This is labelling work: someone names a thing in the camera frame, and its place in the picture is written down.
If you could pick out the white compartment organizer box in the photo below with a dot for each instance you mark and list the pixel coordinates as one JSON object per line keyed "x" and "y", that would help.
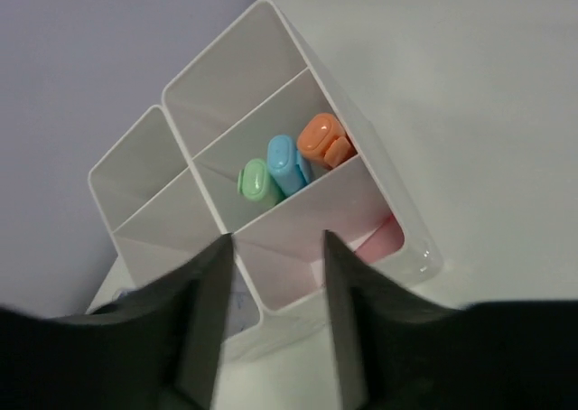
{"x": 256, "y": 139}

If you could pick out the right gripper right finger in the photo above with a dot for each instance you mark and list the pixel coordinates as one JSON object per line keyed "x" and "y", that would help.
{"x": 396, "y": 350}

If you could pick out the orange eraser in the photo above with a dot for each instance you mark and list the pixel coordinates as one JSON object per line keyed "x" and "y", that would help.
{"x": 324, "y": 141}

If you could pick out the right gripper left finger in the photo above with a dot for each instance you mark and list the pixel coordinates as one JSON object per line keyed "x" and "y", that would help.
{"x": 157, "y": 347}

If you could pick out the pink highlighter marker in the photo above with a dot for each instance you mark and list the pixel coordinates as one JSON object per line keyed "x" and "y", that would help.
{"x": 383, "y": 242}

